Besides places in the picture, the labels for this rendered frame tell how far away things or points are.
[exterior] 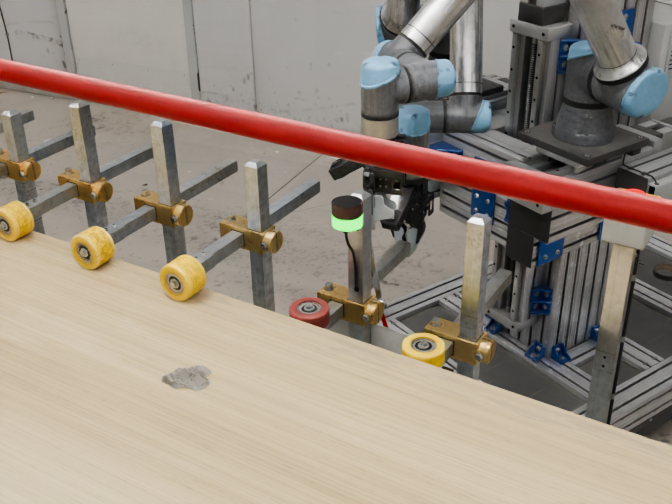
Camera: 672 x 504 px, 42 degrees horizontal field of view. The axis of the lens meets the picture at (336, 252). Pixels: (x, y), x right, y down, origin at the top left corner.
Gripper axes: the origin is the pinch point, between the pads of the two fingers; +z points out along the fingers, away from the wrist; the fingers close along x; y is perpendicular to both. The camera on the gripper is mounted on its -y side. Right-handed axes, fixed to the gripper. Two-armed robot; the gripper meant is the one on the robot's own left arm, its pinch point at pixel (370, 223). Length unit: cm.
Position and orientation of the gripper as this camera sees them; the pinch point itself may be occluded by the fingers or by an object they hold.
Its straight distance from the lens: 184.7
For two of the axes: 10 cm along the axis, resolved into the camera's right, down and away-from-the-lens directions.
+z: 0.2, 8.7, 4.9
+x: 1.9, -4.8, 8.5
